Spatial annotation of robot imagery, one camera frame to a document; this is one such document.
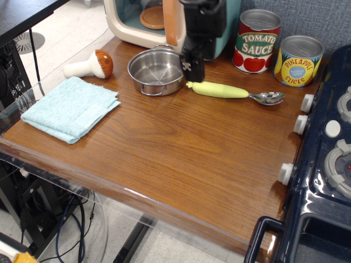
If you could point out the stainless steel pot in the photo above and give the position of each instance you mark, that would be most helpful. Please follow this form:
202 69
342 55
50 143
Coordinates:
157 71

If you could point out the spoon with green handle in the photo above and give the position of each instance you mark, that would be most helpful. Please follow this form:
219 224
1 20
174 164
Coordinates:
217 90

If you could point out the black metal frame stand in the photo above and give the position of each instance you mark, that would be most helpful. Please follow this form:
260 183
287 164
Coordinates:
38 207

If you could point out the orange plate inside microwave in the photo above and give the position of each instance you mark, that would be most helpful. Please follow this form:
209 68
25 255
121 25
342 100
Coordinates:
153 18

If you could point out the dark blue toy stove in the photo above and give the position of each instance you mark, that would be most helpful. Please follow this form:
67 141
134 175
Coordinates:
316 224

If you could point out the toy microwave teal cream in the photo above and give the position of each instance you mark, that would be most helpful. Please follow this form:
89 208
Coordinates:
123 19

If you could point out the pineapple slices can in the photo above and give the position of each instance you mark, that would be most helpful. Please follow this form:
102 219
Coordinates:
298 60

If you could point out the tomato sauce can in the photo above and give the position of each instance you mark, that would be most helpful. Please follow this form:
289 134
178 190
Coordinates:
256 39

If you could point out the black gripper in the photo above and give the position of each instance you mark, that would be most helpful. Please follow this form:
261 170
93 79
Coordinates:
205 22

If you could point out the toy mushroom brown cap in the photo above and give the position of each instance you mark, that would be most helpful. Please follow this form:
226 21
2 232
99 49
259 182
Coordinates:
99 64

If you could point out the light blue folded towel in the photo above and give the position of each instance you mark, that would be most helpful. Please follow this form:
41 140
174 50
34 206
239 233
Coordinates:
70 110

